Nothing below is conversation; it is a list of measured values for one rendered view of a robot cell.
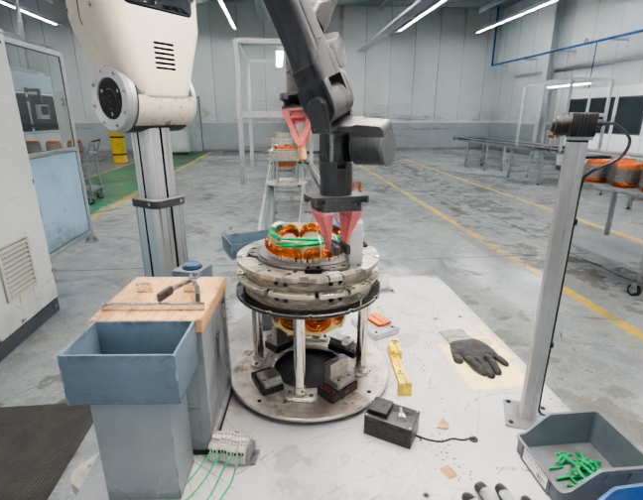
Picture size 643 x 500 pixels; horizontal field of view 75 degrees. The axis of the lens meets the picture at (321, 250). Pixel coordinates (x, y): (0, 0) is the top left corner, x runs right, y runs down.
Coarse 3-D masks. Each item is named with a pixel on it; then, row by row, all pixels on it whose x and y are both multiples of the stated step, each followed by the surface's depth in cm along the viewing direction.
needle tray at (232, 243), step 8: (240, 232) 122; (248, 232) 123; (256, 232) 124; (264, 232) 125; (224, 240) 118; (232, 240) 122; (240, 240) 123; (248, 240) 124; (256, 240) 125; (224, 248) 119; (232, 248) 111; (240, 248) 112; (232, 256) 112; (264, 320) 123; (264, 328) 124
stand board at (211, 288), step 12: (132, 288) 83; (156, 288) 83; (180, 288) 83; (204, 288) 83; (216, 288) 83; (120, 300) 78; (132, 300) 78; (144, 300) 78; (156, 300) 78; (168, 300) 78; (180, 300) 78; (192, 300) 78; (204, 300) 78; (216, 300) 81; (108, 312) 73; (120, 312) 73; (132, 312) 73; (144, 312) 73; (156, 312) 73; (168, 312) 73; (180, 312) 73; (192, 312) 73; (204, 312) 73; (204, 324) 72
